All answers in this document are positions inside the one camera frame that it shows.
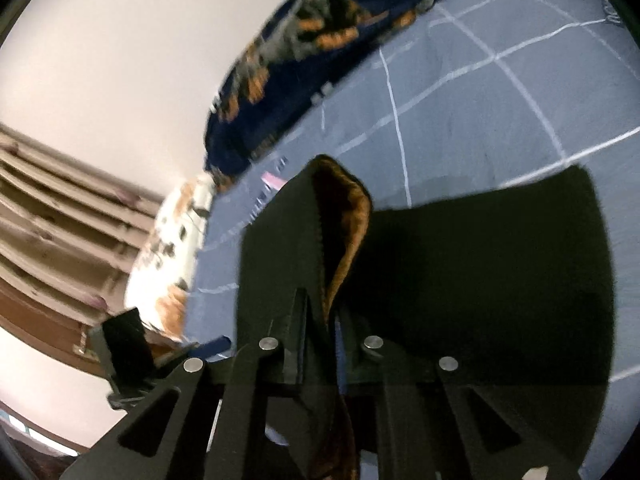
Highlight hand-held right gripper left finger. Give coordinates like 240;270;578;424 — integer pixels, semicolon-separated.
62;287;313;480

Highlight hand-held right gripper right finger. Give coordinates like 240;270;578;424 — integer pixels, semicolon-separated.
334;317;583;480

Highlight blue checked bedsheet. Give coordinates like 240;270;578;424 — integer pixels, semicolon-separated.
181;0;640;386

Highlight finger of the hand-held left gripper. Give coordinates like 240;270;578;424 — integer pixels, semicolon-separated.
189;336;233;362

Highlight black pants with brown lining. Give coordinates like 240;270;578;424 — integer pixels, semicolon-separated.
235;154;622;480

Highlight white and orange patterned pillow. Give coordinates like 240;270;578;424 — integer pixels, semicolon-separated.
122;172;219;347

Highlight navy printed blanket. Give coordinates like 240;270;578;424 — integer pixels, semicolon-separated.
202;0;483;195

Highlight brown wooden rail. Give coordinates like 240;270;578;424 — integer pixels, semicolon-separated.
0;280;118;383

